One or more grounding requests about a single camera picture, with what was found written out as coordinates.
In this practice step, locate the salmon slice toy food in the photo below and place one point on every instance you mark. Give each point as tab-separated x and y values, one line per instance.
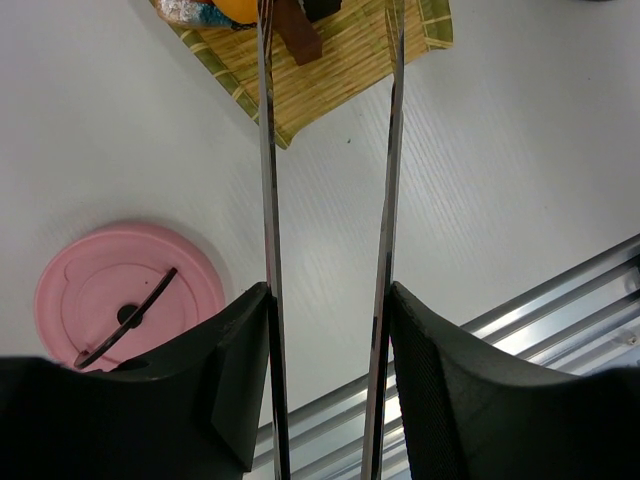
197	15

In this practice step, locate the brown chocolate stick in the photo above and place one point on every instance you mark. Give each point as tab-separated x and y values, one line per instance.
296	31

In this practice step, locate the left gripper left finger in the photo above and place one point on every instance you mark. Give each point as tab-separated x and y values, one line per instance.
188	409

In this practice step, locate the pink round lid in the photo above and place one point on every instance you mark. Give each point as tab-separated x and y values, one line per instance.
88	288

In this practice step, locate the orange fish shaped cake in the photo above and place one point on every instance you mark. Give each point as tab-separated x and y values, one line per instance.
239	11

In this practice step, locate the metal tongs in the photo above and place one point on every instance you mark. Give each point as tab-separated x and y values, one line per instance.
372	461

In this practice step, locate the bamboo woven tray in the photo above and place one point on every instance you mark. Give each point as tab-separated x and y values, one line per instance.
355	56

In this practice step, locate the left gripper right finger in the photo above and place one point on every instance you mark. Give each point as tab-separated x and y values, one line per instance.
472	411

